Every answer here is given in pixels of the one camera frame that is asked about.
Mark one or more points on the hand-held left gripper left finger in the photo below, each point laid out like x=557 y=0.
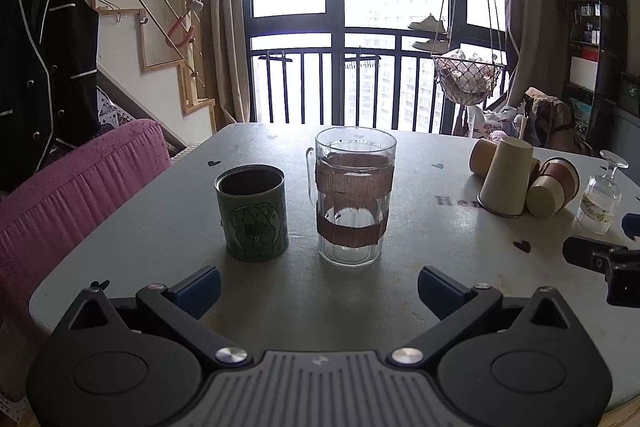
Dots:
x=199 y=291

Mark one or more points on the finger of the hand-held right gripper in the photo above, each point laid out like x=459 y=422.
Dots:
x=587 y=252
x=632 y=227

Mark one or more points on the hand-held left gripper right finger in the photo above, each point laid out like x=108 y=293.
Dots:
x=440 y=291

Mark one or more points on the paper cup with brown sleeve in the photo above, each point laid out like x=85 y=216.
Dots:
x=552 y=189

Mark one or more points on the green printed tin cup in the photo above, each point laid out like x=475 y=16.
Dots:
x=252 y=219

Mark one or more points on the cream paper cup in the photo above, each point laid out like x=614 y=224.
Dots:
x=507 y=179

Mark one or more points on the ribbed glass goblet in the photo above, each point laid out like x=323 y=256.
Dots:
x=600 y=202

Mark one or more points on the glass mug with cardboard bands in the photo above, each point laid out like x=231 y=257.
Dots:
x=352 y=197

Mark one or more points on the pile of bags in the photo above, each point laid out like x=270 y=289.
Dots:
x=542 y=119

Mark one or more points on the pink padded chair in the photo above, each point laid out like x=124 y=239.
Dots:
x=75 y=212

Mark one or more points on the black storage shelf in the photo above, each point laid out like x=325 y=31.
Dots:
x=595 y=52

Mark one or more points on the black balcony railing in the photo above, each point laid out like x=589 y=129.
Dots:
x=380 y=77

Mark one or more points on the beige curtain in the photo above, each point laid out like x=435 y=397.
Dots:
x=516 y=7
x=225 y=17

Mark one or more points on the wooden framed board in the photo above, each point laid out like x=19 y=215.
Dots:
x=160 y=42

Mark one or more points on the pair of shoes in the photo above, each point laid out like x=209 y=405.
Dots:
x=430 y=32

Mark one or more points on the black vest with white trim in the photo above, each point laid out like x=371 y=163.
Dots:
x=35 y=57

